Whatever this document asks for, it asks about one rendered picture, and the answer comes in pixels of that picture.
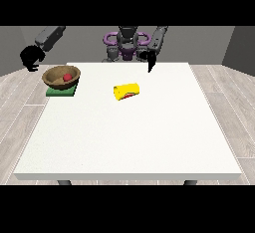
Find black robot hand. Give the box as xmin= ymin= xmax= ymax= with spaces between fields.
xmin=137 ymin=49 xmax=157 ymax=74
xmin=19 ymin=45 xmax=47 ymax=73

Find brown wooden bowl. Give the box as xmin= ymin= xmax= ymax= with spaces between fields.
xmin=41 ymin=65 xmax=82 ymax=91

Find green square pad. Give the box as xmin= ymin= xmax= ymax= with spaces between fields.
xmin=45 ymin=83 xmax=79 ymax=98

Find grey robot trunk purple rings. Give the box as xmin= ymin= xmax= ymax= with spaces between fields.
xmin=102 ymin=26 xmax=152 ymax=64

